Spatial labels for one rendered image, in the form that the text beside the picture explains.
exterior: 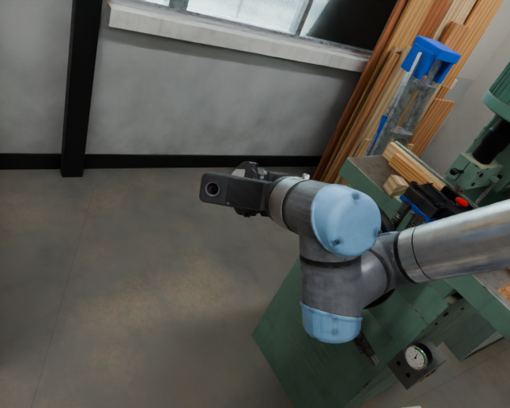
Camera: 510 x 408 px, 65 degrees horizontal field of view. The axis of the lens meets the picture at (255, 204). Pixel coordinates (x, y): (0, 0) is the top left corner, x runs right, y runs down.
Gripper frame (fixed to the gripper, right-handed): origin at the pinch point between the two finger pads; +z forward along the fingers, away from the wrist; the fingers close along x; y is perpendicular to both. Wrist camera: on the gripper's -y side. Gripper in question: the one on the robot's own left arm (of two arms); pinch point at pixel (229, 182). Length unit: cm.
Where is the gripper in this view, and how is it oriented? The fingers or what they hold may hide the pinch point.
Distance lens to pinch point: 74.6
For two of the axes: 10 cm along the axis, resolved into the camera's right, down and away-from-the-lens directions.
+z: -4.0, -1.7, 9.0
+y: 9.0, 1.0, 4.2
